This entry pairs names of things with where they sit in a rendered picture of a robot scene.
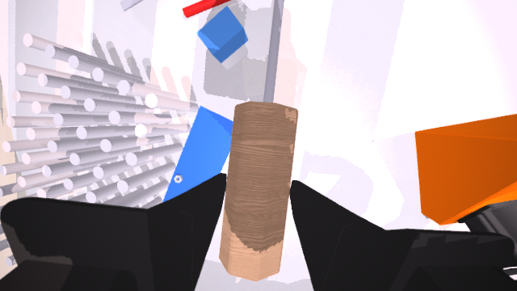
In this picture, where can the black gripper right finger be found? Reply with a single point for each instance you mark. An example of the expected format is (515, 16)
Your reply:
(345, 252)

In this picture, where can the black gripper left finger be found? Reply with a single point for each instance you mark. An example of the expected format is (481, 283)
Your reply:
(164, 246)

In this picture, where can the blue cube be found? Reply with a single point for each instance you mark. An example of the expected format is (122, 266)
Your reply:
(223, 34)

